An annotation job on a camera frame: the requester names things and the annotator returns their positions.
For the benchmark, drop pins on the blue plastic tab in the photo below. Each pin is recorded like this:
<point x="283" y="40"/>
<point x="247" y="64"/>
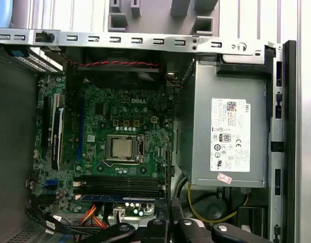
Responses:
<point x="18" y="53"/>

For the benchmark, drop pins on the black expansion slot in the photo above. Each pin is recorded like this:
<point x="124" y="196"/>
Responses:
<point x="46" y="126"/>

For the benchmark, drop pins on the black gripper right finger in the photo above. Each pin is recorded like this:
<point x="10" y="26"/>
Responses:
<point x="188" y="230"/>

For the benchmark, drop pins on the perforated metal drive cage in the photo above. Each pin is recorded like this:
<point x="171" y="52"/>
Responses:
<point x="39" y="63"/>

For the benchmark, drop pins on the black cooling fan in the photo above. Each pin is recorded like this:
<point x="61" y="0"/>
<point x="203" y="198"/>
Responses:
<point x="120" y="73"/>

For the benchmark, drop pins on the metal socket cover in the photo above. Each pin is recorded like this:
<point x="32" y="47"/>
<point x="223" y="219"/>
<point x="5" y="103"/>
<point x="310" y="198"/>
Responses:
<point x="109" y="148"/>

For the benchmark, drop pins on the RAM stick with blue label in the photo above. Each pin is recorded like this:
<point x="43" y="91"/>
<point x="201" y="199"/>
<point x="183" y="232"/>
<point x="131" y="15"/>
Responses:
<point x="120" y="198"/>

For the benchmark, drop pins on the grey Dell power supply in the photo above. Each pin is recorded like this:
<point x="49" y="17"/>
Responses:
<point x="201" y="114"/>

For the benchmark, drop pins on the green Dell motherboard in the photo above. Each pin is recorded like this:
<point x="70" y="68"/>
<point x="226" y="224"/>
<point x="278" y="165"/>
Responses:
<point x="107" y="121"/>

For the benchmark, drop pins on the silver CPU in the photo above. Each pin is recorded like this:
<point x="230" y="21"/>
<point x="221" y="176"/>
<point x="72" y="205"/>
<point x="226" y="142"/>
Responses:
<point x="122" y="148"/>

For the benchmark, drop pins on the CPU socket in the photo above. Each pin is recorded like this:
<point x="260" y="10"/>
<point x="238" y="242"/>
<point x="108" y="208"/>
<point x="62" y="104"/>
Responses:
<point x="140" y="149"/>

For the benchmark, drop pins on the grey metal PC case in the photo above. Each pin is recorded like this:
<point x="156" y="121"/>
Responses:
<point x="120" y="40"/>

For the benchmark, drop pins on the blue expansion slot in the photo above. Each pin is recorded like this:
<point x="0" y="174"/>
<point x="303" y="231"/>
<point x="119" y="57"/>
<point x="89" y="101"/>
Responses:
<point x="80" y="131"/>

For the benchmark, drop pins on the black RAM slot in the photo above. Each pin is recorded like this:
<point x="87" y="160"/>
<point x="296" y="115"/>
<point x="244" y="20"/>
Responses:
<point x="120" y="183"/>
<point x="120" y="189"/>
<point x="120" y="178"/>

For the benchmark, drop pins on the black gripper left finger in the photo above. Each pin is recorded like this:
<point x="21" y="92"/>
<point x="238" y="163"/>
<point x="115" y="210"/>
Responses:
<point x="151" y="230"/>

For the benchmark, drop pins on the pale blue plastic object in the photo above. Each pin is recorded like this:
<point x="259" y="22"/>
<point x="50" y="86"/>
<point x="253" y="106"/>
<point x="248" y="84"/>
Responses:
<point x="1" y="12"/>

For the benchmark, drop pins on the grey parts rack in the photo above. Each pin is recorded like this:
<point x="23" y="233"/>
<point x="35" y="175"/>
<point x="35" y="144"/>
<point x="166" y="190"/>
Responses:
<point x="158" y="15"/>

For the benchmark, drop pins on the black plastic bracket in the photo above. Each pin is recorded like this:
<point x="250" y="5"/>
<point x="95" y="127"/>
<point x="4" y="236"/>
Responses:
<point x="254" y="217"/>

